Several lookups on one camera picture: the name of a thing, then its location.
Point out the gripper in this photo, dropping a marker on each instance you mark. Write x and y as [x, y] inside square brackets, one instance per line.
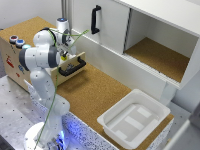
[71, 45]

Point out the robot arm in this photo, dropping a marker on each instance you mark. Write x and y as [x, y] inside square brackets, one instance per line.
[41, 80]

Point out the wooden drawer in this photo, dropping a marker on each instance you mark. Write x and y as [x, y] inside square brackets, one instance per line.
[72, 59]

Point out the wooden drawer box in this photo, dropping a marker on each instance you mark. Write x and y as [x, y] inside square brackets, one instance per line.
[26, 28]

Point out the green button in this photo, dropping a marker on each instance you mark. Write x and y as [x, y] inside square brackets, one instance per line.
[26, 46]

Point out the white sliding door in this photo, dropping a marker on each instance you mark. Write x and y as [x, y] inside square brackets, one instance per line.
[111, 23]

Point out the blue button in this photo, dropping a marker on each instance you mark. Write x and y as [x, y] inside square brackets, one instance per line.
[20, 42]

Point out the red button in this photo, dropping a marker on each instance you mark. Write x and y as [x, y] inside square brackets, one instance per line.
[13, 39]

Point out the white cabinet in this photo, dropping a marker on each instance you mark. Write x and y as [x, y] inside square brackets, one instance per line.
[160, 20]

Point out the white plastic box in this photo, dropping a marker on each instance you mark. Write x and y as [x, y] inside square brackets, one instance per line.
[133, 120]

